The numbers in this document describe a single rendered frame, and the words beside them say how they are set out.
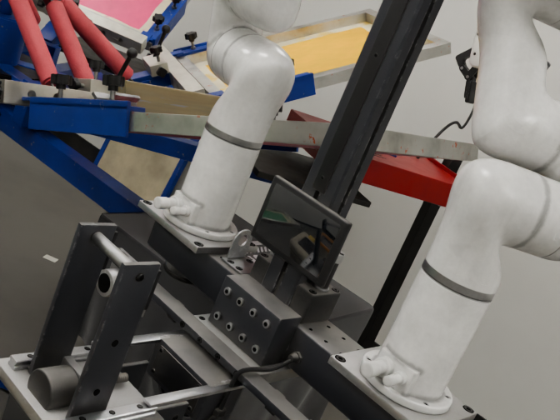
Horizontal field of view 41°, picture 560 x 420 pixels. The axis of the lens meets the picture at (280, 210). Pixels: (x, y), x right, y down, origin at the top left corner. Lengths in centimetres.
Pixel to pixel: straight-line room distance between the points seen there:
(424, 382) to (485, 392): 268
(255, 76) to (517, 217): 44
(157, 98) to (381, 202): 219
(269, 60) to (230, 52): 8
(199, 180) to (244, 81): 17
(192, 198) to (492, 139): 48
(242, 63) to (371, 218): 269
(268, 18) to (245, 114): 14
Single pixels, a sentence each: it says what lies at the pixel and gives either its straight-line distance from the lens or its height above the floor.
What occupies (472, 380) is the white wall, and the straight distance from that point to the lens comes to 365.
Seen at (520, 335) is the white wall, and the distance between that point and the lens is 354.
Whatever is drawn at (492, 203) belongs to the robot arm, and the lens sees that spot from 89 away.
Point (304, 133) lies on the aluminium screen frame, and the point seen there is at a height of 133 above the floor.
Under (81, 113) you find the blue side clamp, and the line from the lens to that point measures 159.
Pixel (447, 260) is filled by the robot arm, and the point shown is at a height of 132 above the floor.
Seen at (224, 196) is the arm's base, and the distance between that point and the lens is 118.
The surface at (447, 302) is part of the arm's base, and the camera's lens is 93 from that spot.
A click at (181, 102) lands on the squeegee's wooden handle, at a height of 120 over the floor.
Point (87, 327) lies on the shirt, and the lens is 174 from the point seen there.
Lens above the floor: 155
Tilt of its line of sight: 16 degrees down
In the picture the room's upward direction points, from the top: 23 degrees clockwise
